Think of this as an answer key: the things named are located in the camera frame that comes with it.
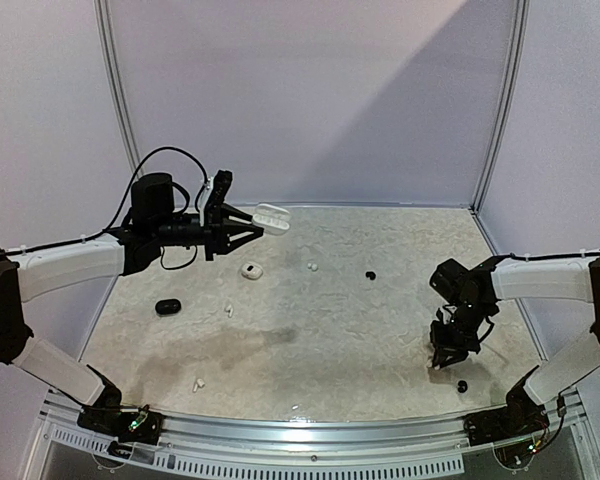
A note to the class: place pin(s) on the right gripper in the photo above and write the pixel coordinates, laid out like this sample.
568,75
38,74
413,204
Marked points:
447,340

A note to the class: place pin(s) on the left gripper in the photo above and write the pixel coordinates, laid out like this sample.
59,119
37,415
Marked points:
217,236

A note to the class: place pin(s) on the white oval charging case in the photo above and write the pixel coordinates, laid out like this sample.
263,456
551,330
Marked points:
272,219

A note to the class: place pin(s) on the black charging case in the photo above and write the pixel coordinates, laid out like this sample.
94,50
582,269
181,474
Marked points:
168,307

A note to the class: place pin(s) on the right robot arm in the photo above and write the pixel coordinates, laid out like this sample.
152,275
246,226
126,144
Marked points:
560,293

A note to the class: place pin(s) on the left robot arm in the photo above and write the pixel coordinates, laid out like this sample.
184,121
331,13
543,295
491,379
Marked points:
28,275

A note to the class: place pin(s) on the white open charging case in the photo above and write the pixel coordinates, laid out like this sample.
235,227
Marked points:
251,271

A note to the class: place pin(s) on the white stem earbud lower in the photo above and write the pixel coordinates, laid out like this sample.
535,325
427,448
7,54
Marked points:
198,384

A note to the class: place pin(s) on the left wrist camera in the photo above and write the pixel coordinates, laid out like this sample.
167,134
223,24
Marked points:
211,197

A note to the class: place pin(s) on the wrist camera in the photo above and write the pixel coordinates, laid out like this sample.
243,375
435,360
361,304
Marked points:
448,279
211,197

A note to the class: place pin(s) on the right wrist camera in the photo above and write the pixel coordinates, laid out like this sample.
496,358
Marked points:
448,279

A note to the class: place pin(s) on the aluminium front rail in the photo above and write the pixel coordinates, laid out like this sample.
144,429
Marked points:
197,447

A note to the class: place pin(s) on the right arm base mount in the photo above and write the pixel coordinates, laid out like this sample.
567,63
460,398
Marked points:
494,425

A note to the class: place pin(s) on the right aluminium corner post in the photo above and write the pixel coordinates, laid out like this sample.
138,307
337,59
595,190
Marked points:
505,100

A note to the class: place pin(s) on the aluminium corner post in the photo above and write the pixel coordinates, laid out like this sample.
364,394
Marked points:
505,100
113,70

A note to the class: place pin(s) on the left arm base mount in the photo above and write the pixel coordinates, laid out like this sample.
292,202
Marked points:
126,424

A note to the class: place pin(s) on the left aluminium corner post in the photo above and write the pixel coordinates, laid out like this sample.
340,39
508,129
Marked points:
113,70

